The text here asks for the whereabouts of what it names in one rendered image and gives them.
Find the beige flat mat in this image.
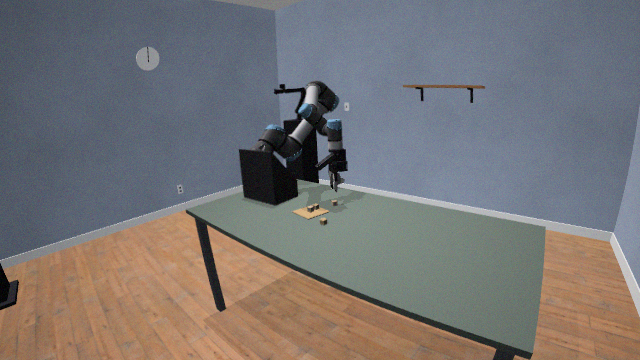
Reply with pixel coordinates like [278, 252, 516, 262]
[293, 206, 328, 219]

